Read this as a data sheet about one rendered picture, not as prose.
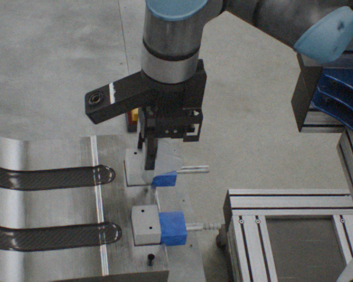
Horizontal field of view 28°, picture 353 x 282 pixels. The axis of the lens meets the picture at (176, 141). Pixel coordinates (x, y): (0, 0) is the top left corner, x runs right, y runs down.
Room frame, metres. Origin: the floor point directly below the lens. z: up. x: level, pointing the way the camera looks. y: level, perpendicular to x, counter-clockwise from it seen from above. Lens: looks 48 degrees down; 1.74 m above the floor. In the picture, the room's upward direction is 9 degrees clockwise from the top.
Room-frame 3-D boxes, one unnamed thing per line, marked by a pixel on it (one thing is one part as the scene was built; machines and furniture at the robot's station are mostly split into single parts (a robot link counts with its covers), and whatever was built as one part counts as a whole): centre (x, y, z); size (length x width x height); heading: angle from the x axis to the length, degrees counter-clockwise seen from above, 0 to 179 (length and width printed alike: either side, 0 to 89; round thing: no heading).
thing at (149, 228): (0.60, -0.02, 0.89); 0.13 x 0.05 x 0.05; 105
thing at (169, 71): (0.70, 0.03, 1.13); 0.08 x 0.08 x 0.05
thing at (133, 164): (0.71, 0.01, 0.89); 0.13 x 0.05 x 0.05; 105
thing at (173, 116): (0.70, 0.02, 1.05); 0.09 x 0.08 x 0.12; 105
